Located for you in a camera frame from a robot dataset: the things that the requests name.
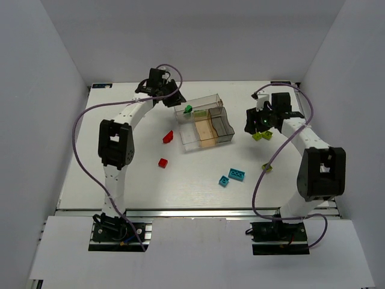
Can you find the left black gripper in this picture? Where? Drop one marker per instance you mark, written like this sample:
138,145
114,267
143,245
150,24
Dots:
174,96

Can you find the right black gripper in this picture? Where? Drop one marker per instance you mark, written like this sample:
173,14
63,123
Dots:
252,122

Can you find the small green number lego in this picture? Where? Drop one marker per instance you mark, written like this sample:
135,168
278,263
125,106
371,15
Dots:
188,110

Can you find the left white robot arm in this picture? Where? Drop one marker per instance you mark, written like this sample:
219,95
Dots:
116,143

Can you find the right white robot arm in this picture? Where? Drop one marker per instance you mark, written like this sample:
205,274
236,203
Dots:
321,174

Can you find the lime flat square lego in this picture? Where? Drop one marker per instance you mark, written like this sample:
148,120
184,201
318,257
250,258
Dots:
257,136

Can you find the lime curved lego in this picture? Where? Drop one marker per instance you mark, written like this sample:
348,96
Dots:
267,135

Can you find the grey smoky container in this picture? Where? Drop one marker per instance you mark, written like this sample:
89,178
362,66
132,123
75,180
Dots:
221,125

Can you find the long clear smoky container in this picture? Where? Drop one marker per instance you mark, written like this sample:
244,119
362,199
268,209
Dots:
202,103

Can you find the amber transparent container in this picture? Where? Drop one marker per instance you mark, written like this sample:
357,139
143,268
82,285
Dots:
205,130

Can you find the lime lego near front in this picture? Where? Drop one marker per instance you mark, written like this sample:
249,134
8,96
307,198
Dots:
267,167

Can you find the right blue table label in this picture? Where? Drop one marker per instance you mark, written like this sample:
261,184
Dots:
281,82

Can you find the blue table label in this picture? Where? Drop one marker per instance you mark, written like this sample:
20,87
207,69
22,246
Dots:
101,86
281,82

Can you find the red curved lego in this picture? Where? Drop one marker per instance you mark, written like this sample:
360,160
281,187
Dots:
168,137

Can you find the cyan long lego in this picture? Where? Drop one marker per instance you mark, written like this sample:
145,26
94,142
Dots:
236,174

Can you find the left blue table label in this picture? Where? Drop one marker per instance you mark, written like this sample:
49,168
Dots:
101,86

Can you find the cyan small lego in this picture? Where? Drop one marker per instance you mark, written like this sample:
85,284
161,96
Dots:
223,181

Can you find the red square lego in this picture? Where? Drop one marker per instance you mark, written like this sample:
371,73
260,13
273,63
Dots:
162,163

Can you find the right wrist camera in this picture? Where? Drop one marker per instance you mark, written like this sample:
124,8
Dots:
261,99

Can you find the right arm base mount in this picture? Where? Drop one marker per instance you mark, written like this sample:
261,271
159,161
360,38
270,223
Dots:
278,238

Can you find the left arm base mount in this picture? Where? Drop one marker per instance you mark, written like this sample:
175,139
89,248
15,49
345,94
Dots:
114,234

